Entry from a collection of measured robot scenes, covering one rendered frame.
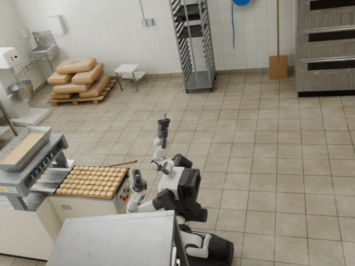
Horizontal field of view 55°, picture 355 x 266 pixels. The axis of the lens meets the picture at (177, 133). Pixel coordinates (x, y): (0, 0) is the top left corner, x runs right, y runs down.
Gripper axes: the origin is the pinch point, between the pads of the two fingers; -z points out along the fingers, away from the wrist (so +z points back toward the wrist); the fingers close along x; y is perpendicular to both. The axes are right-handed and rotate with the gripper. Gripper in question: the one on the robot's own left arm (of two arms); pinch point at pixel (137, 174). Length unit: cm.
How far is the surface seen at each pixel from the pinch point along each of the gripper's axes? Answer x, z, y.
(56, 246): -58, -60, -41
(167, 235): -68, -70, 2
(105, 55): 442, 279, 6
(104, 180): 45, 81, -25
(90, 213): 27, 103, -44
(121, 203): 22, 86, -14
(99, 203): 26, 85, -33
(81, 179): 55, 88, -46
